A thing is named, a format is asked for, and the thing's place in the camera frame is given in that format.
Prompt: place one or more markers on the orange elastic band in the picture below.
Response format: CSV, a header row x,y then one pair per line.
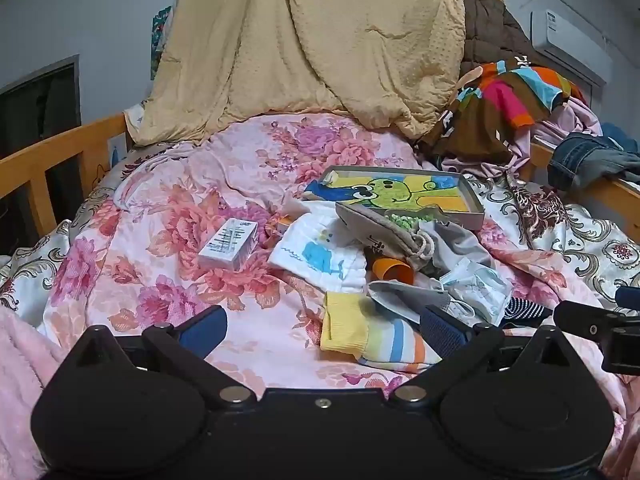
x,y
392,270

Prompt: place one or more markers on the grey shallow box tray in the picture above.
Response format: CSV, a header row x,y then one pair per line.
x,y
472,212

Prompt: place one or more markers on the grey cloth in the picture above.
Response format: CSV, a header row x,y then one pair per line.
x,y
455,245

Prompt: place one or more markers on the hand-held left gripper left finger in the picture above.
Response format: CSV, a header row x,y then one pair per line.
x,y
200,332

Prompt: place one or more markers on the ornate gold maroon bed sheet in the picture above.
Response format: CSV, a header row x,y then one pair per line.
x,y
590,240

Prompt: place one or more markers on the wooden bed frame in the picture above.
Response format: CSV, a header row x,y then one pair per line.
x,y
30,160

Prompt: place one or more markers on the orange cardboard box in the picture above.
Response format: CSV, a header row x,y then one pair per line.
x,y
286,221

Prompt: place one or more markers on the wooden bed rail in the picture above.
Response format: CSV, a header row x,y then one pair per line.
x,y
40,100

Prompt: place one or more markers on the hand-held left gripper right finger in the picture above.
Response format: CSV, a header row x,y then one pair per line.
x,y
440,332

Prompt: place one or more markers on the navy striped sock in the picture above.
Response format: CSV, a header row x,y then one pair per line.
x,y
525,310

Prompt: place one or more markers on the pink fluffy blanket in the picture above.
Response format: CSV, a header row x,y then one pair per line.
x,y
20,385

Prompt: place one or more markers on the pink floral bed sheet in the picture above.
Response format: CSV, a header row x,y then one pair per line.
x,y
160,220

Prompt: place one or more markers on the light blue face mask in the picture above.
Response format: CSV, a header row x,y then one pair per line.
x,y
480,285

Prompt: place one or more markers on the brown quilted jacket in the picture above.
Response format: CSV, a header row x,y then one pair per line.
x,y
490,35

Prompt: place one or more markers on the white cardboard box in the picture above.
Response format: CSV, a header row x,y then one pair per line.
x,y
227,242

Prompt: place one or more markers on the white air conditioner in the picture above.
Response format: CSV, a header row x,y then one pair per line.
x,y
565,35

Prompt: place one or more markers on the colourful striped brown garment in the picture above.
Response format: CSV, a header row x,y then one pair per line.
x,y
480,120

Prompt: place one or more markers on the yellow striped sock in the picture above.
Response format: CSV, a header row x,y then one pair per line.
x,y
350,330

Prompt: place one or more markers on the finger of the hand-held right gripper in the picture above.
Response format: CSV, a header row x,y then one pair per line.
x,y
590,322
630,297

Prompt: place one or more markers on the white whale print towel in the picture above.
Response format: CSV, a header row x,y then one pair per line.
x,y
310,255

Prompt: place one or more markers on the teal wall poster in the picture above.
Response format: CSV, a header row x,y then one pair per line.
x,y
160,35

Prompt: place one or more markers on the light pink garment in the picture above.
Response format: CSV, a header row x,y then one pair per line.
x,y
575,120

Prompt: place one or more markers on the yellow quilted blanket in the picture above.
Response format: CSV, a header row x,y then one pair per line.
x,y
300,35

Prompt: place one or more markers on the blue denim jeans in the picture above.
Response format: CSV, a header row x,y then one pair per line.
x,y
575,160

